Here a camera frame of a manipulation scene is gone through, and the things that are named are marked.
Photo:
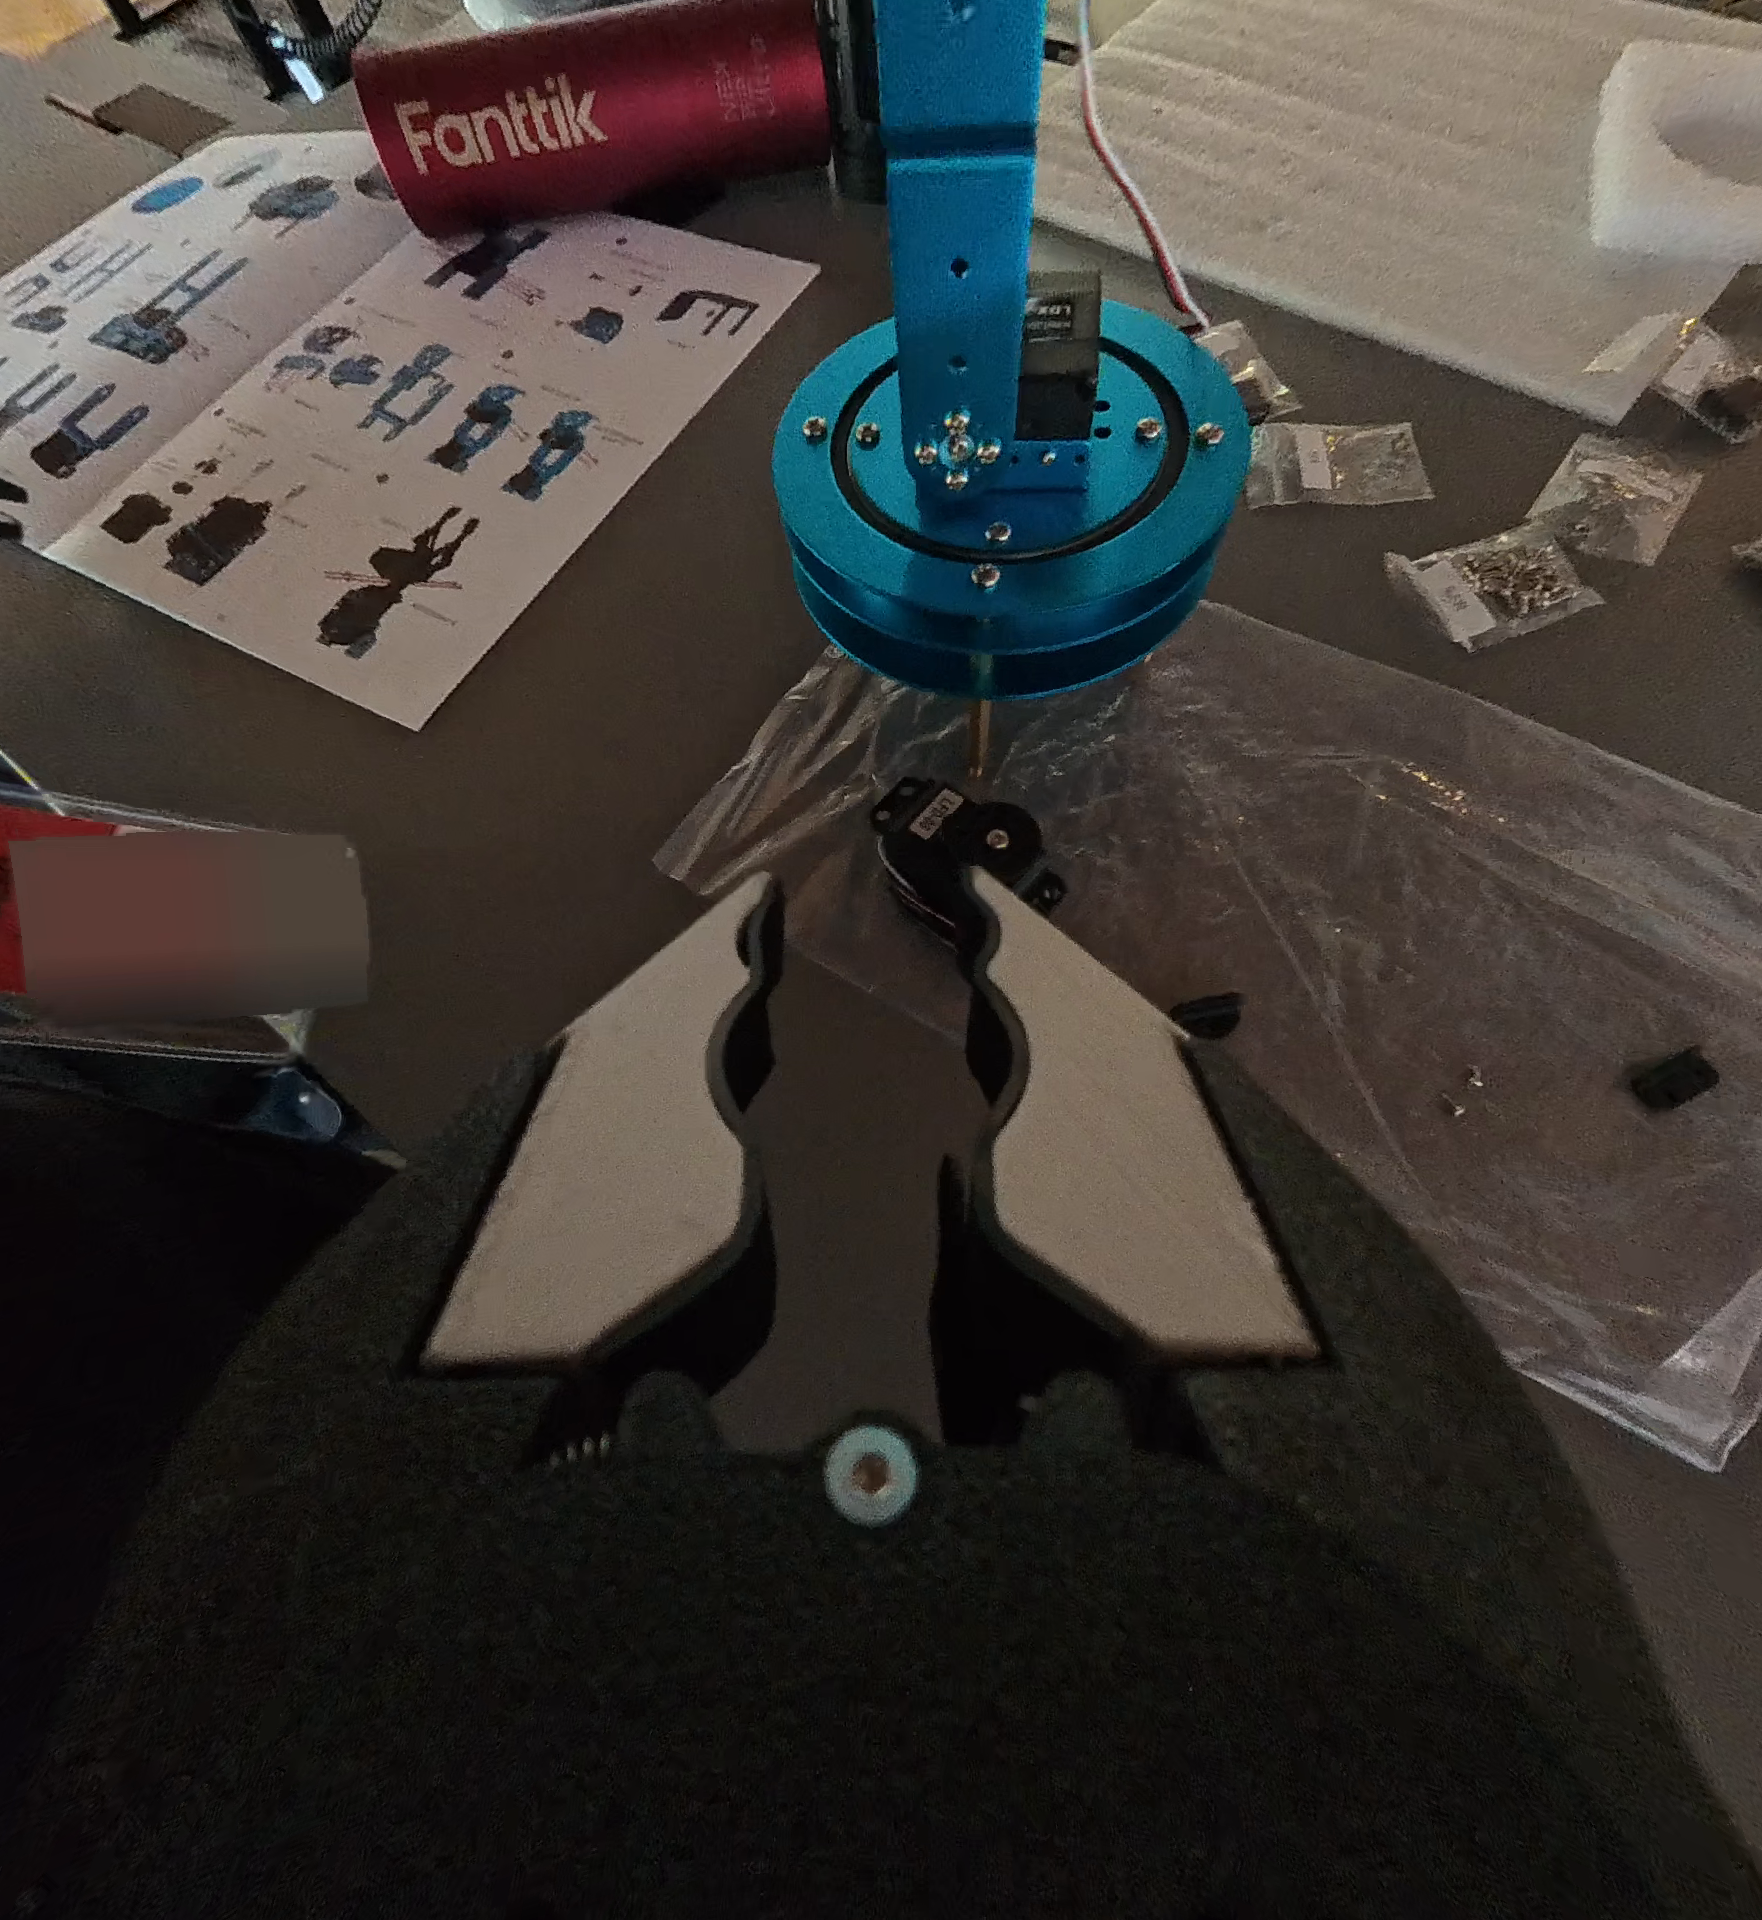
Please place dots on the white foam frame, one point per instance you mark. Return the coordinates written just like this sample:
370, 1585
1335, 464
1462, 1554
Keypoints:
1722, 211

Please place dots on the small black plastic part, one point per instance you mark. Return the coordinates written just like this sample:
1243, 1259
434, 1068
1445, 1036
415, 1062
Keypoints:
1675, 1081

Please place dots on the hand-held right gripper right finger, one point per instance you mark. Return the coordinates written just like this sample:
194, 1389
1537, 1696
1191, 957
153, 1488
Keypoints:
1136, 1201

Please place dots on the blue toy robot arm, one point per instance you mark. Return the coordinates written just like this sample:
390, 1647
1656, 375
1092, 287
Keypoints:
970, 601

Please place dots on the white foam sheet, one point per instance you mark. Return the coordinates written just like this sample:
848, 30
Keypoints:
1345, 151

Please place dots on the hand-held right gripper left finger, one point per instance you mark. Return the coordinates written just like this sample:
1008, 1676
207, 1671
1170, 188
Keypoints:
595, 1201

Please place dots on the large clear plastic bag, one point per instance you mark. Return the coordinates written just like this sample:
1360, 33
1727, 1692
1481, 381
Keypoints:
1422, 901

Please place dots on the grey desk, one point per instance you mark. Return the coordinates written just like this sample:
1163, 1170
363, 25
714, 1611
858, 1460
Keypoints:
521, 782

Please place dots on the black servo motor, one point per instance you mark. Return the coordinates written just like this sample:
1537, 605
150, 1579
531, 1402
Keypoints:
942, 857

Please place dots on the scattered small parts bags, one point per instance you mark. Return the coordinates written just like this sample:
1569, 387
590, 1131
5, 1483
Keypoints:
1511, 577

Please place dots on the robot assembly manual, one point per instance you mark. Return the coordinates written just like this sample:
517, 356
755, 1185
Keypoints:
371, 377

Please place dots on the red metal tube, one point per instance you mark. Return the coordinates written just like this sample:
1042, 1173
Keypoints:
567, 105

